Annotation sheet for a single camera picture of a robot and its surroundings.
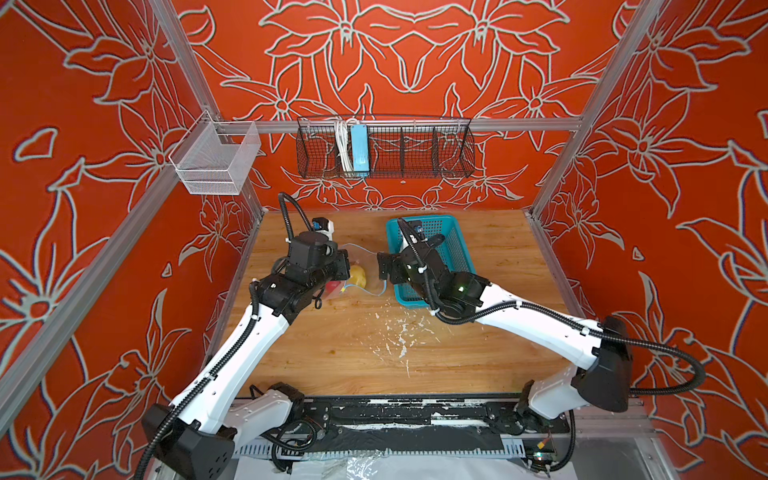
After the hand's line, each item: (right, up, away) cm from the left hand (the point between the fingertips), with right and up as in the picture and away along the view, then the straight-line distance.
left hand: (344, 251), depth 73 cm
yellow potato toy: (+2, -8, +14) cm, 16 cm away
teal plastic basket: (+34, 0, +26) cm, 43 cm away
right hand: (+11, 0, 0) cm, 11 cm away
